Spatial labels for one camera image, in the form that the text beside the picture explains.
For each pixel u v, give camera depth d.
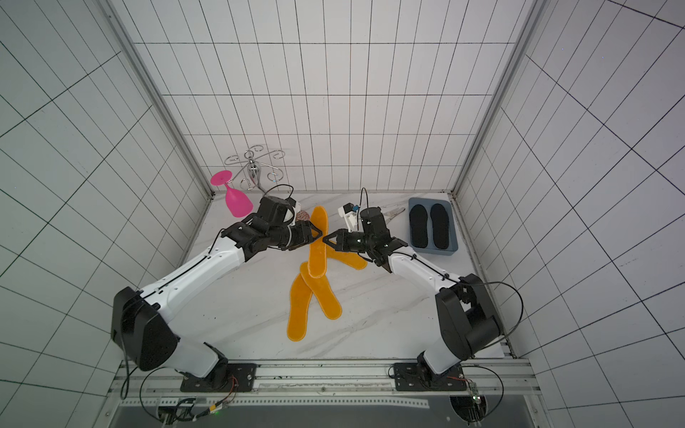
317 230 0.77
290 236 0.68
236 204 0.93
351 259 0.97
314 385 0.73
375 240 0.67
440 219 1.11
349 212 0.76
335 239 0.76
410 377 0.73
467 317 0.44
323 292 0.89
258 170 0.92
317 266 0.78
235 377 0.72
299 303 0.87
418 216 1.10
